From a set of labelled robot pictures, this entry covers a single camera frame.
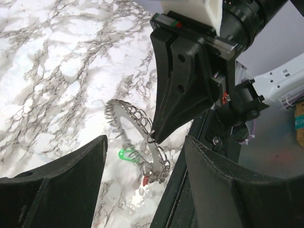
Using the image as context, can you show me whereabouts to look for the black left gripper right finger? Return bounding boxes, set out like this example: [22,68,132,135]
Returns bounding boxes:
[184,135,304,228]

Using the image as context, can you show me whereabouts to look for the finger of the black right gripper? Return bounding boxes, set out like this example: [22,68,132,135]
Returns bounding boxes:
[151,30,213,143]

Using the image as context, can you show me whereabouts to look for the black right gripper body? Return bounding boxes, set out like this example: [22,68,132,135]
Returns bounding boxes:
[150,0,270,124]

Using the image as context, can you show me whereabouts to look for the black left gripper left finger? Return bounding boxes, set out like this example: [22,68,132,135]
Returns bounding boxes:
[0,135,108,228]

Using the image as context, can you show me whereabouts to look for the metal disc keyring organizer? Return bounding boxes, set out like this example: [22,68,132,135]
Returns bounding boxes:
[104,99,171,184]

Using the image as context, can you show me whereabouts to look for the green key tag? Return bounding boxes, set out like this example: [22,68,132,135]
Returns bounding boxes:
[118,146,140,162]

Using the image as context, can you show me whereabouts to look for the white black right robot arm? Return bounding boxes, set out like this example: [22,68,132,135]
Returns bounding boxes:
[150,0,304,143]

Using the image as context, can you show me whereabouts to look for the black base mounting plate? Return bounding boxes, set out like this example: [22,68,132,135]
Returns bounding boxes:
[150,110,243,228]

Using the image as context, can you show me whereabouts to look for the brown cardboard box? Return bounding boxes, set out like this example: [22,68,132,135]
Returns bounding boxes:
[294,102,304,147]

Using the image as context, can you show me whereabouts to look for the red key tag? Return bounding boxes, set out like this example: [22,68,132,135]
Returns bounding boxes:
[142,176,149,187]

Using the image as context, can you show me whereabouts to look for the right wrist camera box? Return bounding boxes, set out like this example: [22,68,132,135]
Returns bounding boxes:
[161,0,223,36]

